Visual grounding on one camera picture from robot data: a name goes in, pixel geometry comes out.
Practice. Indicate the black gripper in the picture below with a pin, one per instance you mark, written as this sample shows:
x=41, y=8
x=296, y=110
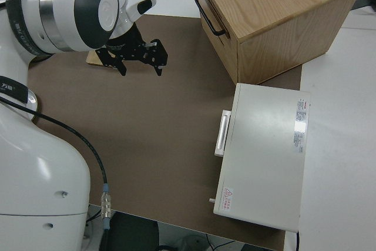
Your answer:
x=138, y=49

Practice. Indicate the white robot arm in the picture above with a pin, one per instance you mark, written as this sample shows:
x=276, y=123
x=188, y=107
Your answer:
x=44, y=160

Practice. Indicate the small wooden block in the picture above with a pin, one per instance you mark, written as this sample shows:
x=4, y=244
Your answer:
x=92, y=58

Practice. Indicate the brown table mat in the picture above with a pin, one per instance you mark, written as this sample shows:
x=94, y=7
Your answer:
x=147, y=130

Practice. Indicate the light wooden drawer box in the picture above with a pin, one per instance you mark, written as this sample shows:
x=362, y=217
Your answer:
x=279, y=4

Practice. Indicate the white toaster oven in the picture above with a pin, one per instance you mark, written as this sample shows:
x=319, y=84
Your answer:
x=264, y=160

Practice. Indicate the black chair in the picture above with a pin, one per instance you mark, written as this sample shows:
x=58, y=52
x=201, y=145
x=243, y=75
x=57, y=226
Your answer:
x=132, y=233

